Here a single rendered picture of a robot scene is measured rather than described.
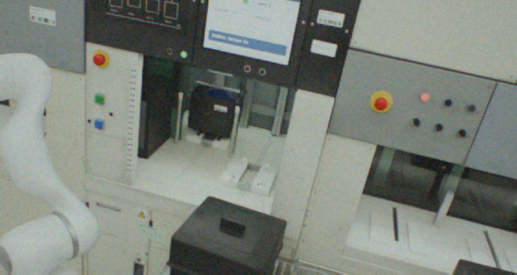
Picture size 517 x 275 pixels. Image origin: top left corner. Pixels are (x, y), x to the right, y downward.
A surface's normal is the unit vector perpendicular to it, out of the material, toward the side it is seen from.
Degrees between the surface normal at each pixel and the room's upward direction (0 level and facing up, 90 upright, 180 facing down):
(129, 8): 90
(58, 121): 90
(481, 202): 90
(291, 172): 90
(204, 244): 0
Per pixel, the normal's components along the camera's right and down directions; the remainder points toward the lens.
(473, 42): -0.25, 0.43
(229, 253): 0.15, -0.87
